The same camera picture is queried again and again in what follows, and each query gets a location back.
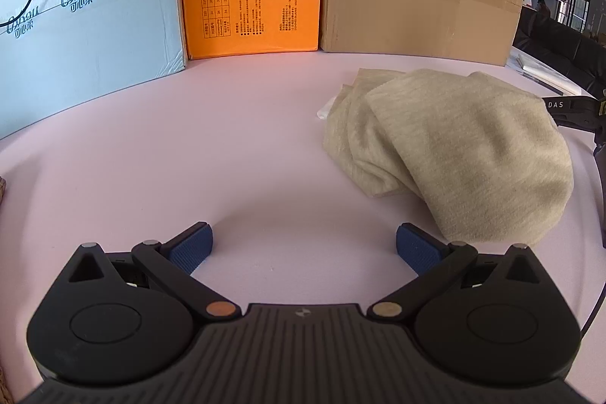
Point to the white plastic wrapper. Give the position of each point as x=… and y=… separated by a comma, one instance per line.
x=323, y=114

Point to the beige knit garment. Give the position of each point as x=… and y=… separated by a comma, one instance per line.
x=464, y=148

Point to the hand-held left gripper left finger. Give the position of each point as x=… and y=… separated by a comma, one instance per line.
x=191, y=250

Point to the dark framed glass door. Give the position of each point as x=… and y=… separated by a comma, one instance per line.
x=575, y=1

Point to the black sofa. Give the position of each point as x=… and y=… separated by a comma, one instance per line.
x=558, y=49

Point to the light blue cardboard box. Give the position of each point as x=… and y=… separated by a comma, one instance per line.
x=94, y=53

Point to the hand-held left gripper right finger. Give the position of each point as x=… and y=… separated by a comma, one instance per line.
x=416, y=250

